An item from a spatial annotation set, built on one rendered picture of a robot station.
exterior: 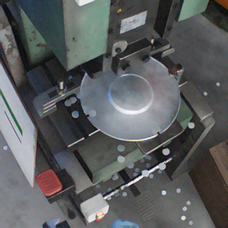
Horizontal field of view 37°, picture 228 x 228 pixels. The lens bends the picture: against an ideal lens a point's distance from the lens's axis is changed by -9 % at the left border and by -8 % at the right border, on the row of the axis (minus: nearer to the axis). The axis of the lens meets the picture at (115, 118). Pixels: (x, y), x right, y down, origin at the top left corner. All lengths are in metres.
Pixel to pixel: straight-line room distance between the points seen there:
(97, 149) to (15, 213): 0.76
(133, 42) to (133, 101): 0.20
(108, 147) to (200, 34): 1.35
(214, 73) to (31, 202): 1.27
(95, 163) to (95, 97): 0.20
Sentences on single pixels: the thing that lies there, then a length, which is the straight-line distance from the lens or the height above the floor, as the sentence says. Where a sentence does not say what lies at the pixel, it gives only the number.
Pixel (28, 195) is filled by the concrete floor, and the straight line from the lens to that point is 1.76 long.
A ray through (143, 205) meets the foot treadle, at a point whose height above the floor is 0.16.
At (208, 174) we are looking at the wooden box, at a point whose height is 0.22.
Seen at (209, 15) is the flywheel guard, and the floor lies 0.94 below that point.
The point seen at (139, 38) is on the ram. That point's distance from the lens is 0.91.
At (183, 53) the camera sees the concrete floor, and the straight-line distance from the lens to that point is 2.16.
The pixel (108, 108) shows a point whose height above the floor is 0.78.
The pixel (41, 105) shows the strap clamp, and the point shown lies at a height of 0.74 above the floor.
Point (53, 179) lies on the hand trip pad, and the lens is 0.97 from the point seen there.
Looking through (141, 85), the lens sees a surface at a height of 0.79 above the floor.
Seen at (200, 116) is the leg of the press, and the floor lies 0.64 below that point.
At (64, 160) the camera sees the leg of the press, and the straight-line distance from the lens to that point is 1.11.
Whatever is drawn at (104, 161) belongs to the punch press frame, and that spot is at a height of 0.65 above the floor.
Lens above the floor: 1.69
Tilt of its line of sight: 65 degrees down
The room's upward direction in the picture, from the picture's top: 9 degrees clockwise
